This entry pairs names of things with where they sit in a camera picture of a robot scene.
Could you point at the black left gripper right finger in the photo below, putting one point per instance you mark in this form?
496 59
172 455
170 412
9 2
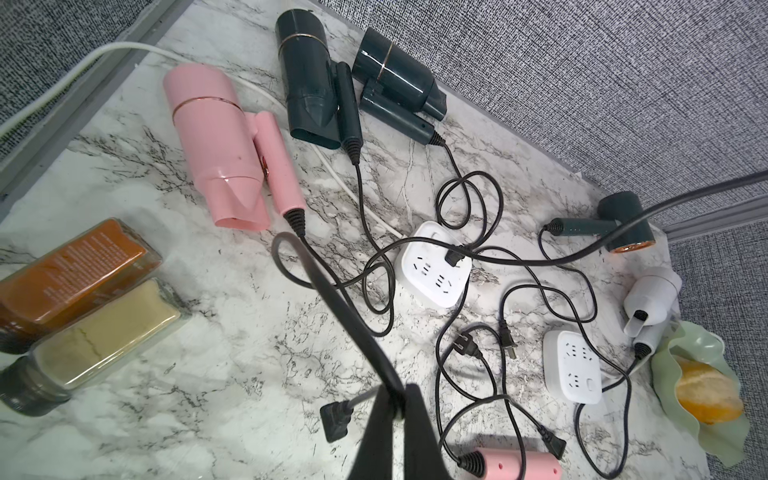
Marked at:
422 455

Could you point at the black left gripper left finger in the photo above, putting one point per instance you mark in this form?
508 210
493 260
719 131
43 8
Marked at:
374 459

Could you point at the pink folded hair dryer front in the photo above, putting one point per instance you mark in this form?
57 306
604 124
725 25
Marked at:
501 464

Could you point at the right white power strip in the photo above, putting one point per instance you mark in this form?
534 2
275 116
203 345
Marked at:
571 368

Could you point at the white power strip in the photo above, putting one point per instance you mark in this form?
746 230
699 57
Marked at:
571 368
423 269

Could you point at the left white power strip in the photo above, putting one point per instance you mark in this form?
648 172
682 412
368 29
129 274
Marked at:
423 269

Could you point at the white hair dryer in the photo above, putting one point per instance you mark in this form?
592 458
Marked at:
648 307

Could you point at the bread roll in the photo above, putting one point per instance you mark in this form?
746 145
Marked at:
707 394

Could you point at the light green scalloped plate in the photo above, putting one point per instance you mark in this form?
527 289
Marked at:
725 441

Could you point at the brown spice jar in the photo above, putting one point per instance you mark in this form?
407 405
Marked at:
72 280

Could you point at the pink hair dryer left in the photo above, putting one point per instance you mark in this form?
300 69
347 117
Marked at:
232 154

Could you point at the dark green hair dryer left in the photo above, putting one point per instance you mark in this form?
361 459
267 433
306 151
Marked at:
320 97

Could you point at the dark green hair dryer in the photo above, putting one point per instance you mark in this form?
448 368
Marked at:
398 90
320 97

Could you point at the dark green hair dryer back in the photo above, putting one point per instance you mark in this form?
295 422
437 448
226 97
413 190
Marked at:
398 90

